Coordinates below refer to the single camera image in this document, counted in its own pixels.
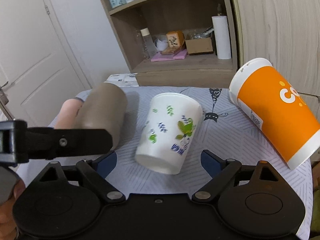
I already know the orange paper cup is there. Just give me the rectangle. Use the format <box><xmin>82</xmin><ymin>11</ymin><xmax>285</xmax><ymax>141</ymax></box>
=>
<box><xmin>229</xmin><ymin>58</ymin><xmax>319</xmax><ymax>170</ymax></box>

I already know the pink flat box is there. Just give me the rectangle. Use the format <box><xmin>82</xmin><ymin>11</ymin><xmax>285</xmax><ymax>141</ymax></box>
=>
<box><xmin>151</xmin><ymin>49</ymin><xmax>188</xmax><ymax>62</ymax></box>

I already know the person's left hand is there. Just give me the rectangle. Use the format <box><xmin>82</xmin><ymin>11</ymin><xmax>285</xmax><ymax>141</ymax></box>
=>
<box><xmin>0</xmin><ymin>180</ymin><xmax>25</xmax><ymax>240</ymax></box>

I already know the clear bottle beige cap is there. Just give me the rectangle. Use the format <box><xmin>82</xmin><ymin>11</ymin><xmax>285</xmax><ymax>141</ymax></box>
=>
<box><xmin>140</xmin><ymin>28</ymin><xmax>157</xmax><ymax>58</ymax></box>

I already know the white paper towel roll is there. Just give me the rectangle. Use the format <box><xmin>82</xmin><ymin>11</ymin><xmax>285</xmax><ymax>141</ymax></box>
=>
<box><xmin>212</xmin><ymin>16</ymin><xmax>232</xmax><ymax>60</ymax></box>

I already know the white floral paper cup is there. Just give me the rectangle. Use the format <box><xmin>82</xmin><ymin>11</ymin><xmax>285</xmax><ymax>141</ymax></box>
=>
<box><xmin>135</xmin><ymin>93</ymin><xmax>202</xmax><ymax>175</ymax></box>

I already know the taupe brown cup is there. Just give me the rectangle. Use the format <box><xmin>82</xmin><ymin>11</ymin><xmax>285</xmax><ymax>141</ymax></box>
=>
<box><xmin>73</xmin><ymin>83</ymin><xmax>127</xmax><ymax>150</ymax></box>

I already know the wooden shelf unit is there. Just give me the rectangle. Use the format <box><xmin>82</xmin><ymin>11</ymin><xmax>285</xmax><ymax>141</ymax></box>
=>
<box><xmin>101</xmin><ymin>0</ymin><xmax>239</xmax><ymax>88</ymax></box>

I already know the white door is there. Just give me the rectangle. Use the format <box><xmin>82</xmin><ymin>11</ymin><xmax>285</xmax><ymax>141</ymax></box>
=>
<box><xmin>1</xmin><ymin>0</ymin><xmax>90</xmax><ymax>127</ymax></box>

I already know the small cardboard box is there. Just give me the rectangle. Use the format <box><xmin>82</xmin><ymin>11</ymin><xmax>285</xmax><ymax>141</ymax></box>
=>
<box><xmin>185</xmin><ymin>37</ymin><xmax>214</xmax><ymax>55</ymax></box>

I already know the light wood wardrobe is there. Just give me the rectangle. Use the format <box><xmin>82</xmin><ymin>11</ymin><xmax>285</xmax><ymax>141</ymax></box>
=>
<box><xmin>233</xmin><ymin>0</ymin><xmax>319</xmax><ymax>117</ymax></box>

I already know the white small cup on shelf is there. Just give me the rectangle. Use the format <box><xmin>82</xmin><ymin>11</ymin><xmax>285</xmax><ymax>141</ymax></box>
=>
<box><xmin>155</xmin><ymin>38</ymin><xmax>169</xmax><ymax>52</ymax></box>

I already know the white purple package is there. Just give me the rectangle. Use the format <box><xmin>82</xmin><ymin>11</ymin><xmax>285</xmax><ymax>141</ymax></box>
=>
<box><xmin>104</xmin><ymin>73</ymin><xmax>139</xmax><ymax>87</ymax></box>

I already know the white patterned tablecloth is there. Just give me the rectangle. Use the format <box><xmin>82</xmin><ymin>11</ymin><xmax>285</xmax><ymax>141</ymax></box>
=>
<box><xmin>13</xmin><ymin>87</ymin><xmax>311</xmax><ymax>239</ymax></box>

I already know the orange floral box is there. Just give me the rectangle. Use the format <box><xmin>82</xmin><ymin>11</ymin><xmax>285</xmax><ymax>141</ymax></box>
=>
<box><xmin>166</xmin><ymin>30</ymin><xmax>184</xmax><ymax>48</ymax></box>

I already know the pink cup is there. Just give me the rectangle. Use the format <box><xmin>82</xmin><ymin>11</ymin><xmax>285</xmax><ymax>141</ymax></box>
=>
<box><xmin>54</xmin><ymin>98</ymin><xmax>84</xmax><ymax>129</ymax></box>

